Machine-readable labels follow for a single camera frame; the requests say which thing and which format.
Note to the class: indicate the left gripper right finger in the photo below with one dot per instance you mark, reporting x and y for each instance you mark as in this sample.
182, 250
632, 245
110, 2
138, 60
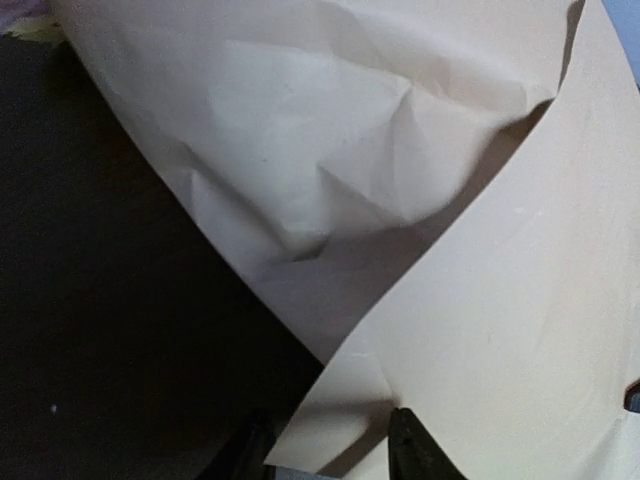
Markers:
413, 454

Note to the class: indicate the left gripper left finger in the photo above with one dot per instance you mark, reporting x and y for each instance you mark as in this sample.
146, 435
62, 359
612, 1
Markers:
243, 455

